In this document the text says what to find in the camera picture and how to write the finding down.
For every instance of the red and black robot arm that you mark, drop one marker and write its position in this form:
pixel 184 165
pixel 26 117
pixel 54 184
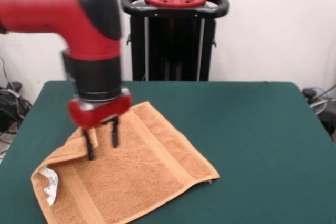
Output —
pixel 52 11

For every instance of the dark green table cloth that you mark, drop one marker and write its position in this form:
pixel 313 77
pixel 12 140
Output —
pixel 262 142

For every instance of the gray round chair base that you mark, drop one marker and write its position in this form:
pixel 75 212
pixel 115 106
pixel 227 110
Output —
pixel 319 106

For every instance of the orange terry towel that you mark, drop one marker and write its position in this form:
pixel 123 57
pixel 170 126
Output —
pixel 131 176

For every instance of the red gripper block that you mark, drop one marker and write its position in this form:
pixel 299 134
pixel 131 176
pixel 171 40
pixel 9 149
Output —
pixel 99 112

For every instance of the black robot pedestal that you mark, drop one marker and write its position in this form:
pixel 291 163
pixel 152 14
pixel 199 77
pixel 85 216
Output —
pixel 170 51

